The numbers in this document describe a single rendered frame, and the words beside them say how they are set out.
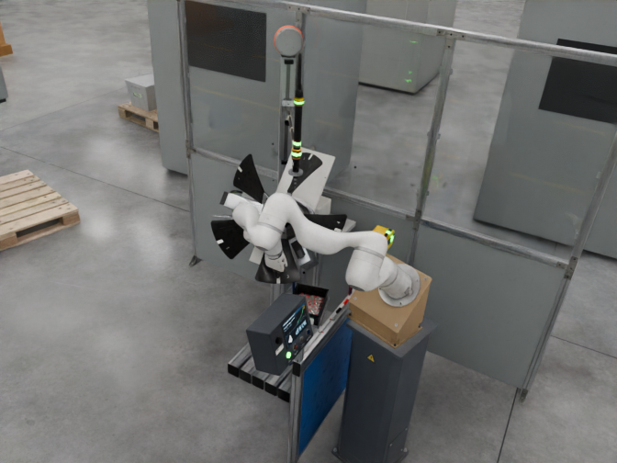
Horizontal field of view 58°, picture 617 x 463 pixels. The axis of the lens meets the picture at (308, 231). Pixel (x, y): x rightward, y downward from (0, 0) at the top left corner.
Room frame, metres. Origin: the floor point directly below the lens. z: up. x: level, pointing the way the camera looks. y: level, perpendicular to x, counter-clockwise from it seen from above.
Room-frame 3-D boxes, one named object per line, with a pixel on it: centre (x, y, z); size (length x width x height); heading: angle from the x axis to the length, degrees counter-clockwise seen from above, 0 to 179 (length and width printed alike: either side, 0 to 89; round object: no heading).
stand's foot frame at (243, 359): (2.62, 0.11, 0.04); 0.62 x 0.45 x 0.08; 152
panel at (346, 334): (2.12, -0.19, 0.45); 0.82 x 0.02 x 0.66; 152
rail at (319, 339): (2.12, -0.19, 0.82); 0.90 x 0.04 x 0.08; 152
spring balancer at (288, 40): (3.09, 0.17, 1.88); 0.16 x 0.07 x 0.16; 97
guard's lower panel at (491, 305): (3.02, -0.26, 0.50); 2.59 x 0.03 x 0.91; 62
